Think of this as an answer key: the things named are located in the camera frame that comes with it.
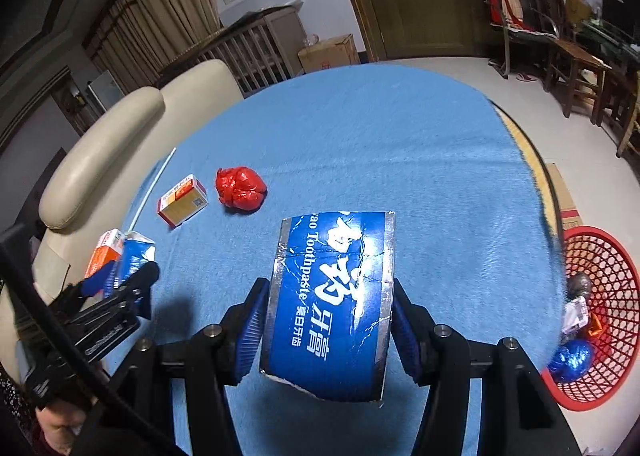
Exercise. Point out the red plastic mesh basket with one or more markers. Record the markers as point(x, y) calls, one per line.
point(615, 298)

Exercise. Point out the white board by curtain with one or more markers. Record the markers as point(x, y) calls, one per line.
point(105, 90)

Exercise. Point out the cardboard box beside table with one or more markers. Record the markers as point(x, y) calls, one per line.
point(568, 210)

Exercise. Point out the red plastic bag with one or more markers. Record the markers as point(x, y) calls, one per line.
point(240, 188)

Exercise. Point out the beige curtain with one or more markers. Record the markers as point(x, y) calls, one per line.
point(135, 40)

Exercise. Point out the glass desk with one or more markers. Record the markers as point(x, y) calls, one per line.
point(614, 43)

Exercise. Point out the orange white box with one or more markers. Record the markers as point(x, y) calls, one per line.
point(108, 248)

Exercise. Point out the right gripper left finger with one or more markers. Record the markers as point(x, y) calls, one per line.
point(243, 326)

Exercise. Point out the blue toothpaste box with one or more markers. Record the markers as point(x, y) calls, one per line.
point(331, 293)

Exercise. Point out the small red yellow box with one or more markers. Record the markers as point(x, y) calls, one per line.
point(182, 201)

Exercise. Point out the blue table cloth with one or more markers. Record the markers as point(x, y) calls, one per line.
point(472, 241)

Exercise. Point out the metal chair with red cloth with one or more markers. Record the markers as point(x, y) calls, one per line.
point(518, 25)

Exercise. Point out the brown paper bag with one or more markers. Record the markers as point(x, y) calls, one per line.
point(577, 11)

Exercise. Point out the dark wooden stool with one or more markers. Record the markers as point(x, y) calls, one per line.
point(580, 74)

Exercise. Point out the blue white carton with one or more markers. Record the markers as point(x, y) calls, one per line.
point(137, 249)

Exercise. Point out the cardboard box by wall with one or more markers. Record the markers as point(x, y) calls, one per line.
point(331, 53)

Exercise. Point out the white package in basket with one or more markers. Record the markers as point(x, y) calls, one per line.
point(575, 315)

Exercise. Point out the bamboo chair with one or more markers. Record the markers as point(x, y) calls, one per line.
point(630, 135)

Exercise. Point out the orange wrapper in basket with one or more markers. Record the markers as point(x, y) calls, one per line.
point(595, 328)

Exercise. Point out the white straw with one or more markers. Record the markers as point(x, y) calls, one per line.
point(146, 190)

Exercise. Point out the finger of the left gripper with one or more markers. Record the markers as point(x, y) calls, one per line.
point(131, 300)
point(71, 300)

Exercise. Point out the cream leather sofa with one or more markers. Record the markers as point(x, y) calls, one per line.
point(92, 189)

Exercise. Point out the grey crumpled ball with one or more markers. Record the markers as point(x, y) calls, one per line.
point(578, 286)

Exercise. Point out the person's left hand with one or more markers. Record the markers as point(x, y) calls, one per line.
point(60, 423)

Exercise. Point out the wooden crib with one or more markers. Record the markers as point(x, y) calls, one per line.
point(260, 49)

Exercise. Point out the blue wrapper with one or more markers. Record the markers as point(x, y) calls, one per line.
point(571, 361)

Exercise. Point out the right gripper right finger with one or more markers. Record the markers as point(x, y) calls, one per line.
point(412, 326)

